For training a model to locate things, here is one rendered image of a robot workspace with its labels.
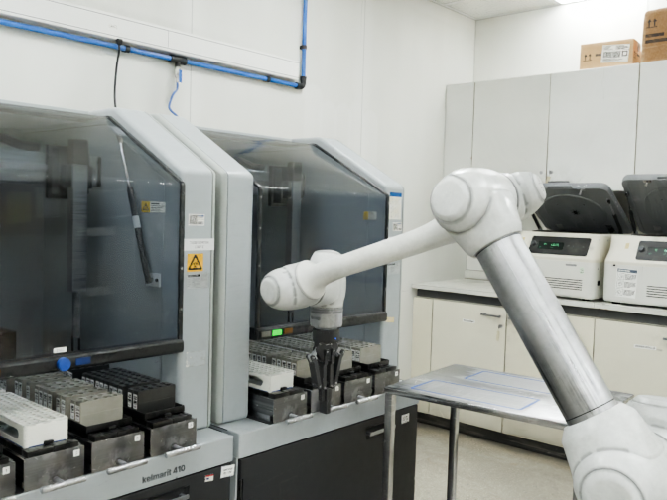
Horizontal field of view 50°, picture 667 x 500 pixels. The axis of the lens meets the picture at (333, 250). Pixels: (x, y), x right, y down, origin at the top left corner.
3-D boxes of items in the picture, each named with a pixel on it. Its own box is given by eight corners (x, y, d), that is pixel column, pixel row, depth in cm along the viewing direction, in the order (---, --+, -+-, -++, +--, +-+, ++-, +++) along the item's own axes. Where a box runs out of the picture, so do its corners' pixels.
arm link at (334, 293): (323, 303, 202) (293, 307, 192) (324, 248, 202) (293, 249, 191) (353, 306, 196) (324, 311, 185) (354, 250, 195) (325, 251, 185)
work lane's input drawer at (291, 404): (136, 380, 245) (136, 354, 245) (170, 374, 255) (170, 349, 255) (283, 428, 197) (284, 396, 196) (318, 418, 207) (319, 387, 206)
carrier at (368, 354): (376, 360, 249) (376, 343, 249) (380, 361, 248) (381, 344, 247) (354, 365, 241) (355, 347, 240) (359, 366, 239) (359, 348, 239)
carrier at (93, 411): (118, 417, 174) (119, 392, 173) (123, 419, 172) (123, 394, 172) (74, 427, 165) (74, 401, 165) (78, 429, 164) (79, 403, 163)
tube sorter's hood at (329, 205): (153, 318, 237) (156, 127, 233) (284, 305, 282) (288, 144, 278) (257, 341, 202) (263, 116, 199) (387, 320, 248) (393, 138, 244)
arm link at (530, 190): (474, 191, 173) (448, 189, 162) (541, 160, 163) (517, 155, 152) (493, 242, 170) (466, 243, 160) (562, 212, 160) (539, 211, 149)
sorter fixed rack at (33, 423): (-33, 424, 170) (-33, 398, 170) (9, 416, 178) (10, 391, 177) (24, 454, 150) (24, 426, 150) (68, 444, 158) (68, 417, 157)
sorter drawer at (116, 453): (-33, 411, 204) (-33, 380, 203) (15, 402, 214) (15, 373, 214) (101, 480, 155) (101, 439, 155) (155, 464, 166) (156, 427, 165)
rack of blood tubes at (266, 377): (203, 378, 223) (204, 358, 222) (228, 373, 230) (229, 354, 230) (269, 397, 203) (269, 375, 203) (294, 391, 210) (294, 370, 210)
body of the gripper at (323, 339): (328, 323, 201) (327, 356, 201) (305, 326, 195) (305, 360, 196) (346, 327, 196) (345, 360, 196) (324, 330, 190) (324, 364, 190)
